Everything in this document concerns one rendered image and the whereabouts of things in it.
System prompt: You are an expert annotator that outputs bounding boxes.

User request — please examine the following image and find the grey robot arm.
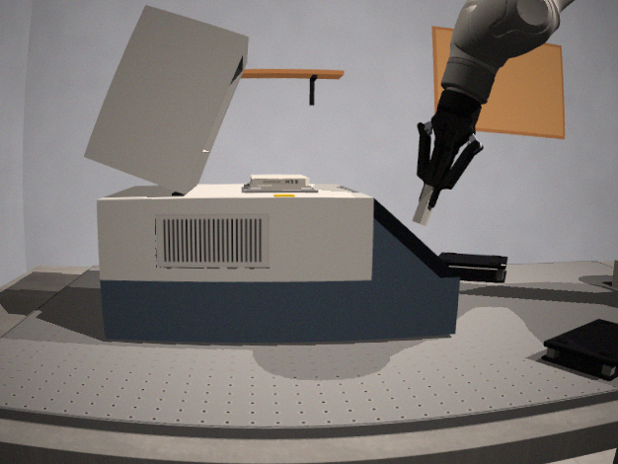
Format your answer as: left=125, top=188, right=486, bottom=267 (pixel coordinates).
left=440, top=0, right=575, bottom=105

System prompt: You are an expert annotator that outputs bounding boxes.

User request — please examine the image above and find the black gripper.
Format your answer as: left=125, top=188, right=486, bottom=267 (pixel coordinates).
left=413, top=90, right=484, bottom=226

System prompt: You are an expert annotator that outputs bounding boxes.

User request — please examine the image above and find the beige and dark blue benchtop machine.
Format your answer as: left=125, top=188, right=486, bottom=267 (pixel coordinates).
left=84, top=5, right=460, bottom=343

